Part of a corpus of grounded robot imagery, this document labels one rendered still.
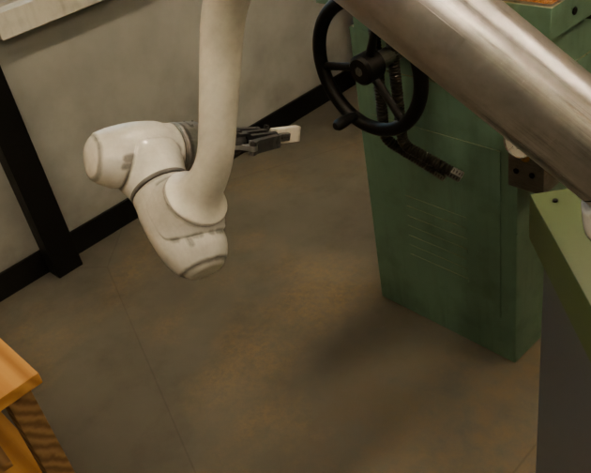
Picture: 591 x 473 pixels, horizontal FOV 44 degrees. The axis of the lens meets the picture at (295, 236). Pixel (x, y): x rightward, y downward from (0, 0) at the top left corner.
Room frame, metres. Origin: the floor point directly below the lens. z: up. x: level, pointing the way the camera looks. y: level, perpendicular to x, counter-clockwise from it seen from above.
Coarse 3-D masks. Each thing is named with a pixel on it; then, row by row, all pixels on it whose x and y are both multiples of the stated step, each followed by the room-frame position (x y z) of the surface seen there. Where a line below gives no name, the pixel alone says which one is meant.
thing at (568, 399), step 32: (544, 288) 0.90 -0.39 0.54; (544, 320) 0.90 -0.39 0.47; (544, 352) 0.89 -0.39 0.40; (576, 352) 0.75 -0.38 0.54; (544, 384) 0.88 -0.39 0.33; (576, 384) 0.74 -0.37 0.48; (544, 416) 0.87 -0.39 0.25; (576, 416) 0.73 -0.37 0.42; (544, 448) 0.86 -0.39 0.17; (576, 448) 0.72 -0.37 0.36
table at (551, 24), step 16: (320, 0) 1.66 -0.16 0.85; (512, 0) 1.27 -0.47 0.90; (560, 0) 1.22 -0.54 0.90; (576, 0) 1.24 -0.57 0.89; (528, 16) 1.23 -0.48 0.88; (544, 16) 1.21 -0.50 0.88; (560, 16) 1.21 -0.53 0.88; (576, 16) 1.25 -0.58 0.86; (544, 32) 1.20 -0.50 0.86; (560, 32) 1.21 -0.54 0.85
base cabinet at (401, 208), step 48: (432, 96) 1.41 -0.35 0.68; (384, 144) 1.54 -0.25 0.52; (432, 144) 1.42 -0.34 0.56; (480, 144) 1.32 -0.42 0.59; (384, 192) 1.55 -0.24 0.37; (432, 192) 1.42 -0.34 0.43; (480, 192) 1.32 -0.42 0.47; (528, 192) 1.27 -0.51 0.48; (384, 240) 1.57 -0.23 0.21; (432, 240) 1.43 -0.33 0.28; (480, 240) 1.32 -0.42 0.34; (528, 240) 1.27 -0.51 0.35; (384, 288) 1.59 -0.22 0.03; (432, 288) 1.44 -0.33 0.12; (480, 288) 1.32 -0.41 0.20; (528, 288) 1.28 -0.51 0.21; (480, 336) 1.33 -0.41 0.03; (528, 336) 1.28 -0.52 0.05
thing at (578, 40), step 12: (576, 24) 1.37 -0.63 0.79; (588, 24) 1.39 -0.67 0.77; (360, 36) 1.57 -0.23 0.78; (564, 36) 1.34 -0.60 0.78; (576, 36) 1.37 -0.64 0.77; (588, 36) 1.40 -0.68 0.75; (360, 48) 1.57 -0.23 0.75; (564, 48) 1.34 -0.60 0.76; (576, 48) 1.37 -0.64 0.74; (588, 48) 1.40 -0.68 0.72; (408, 72) 1.46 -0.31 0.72
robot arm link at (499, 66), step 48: (336, 0) 0.72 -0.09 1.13; (384, 0) 0.68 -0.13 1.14; (432, 0) 0.66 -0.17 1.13; (480, 0) 0.67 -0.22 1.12; (432, 48) 0.66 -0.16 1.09; (480, 48) 0.64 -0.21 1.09; (528, 48) 0.64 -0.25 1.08; (480, 96) 0.64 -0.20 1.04; (528, 96) 0.62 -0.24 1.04; (576, 96) 0.61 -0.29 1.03; (528, 144) 0.62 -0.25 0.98; (576, 144) 0.60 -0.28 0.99; (576, 192) 0.61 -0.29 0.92
